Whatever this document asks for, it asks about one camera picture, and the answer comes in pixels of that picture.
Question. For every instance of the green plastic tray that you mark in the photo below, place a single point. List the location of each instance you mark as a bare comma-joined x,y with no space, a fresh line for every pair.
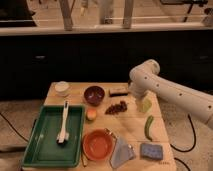
43,151

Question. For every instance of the brown block eraser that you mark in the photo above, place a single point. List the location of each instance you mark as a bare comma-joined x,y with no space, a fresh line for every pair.
113,92

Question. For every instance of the dark purple bowl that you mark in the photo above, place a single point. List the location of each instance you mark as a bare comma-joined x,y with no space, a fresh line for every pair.
94,95

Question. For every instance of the orange bowl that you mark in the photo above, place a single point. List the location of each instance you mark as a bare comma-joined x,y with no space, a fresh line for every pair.
97,145

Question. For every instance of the green chili pepper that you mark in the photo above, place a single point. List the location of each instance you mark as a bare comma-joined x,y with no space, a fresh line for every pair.
147,127

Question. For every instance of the white dish brush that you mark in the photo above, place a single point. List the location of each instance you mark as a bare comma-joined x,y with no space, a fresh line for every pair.
63,135

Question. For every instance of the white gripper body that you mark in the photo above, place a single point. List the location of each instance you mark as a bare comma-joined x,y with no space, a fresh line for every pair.
143,104

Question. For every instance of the blue sponge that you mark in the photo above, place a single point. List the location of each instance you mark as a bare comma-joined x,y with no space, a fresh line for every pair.
151,151

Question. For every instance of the orange peach fruit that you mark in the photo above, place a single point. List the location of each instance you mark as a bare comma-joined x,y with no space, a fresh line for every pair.
91,114

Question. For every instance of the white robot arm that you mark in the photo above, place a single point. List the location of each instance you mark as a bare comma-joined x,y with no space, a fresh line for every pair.
144,77

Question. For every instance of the white small cup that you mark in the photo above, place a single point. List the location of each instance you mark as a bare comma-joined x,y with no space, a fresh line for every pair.
62,88

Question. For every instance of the dark red grape bunch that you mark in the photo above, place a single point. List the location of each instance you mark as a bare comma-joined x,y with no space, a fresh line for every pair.
116,108

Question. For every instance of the wooden pencil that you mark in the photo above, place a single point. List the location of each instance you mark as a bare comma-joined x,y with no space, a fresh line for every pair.
84,160

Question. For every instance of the grey folded cloth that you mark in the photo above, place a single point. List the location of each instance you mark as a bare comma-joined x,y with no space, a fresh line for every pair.
122,153

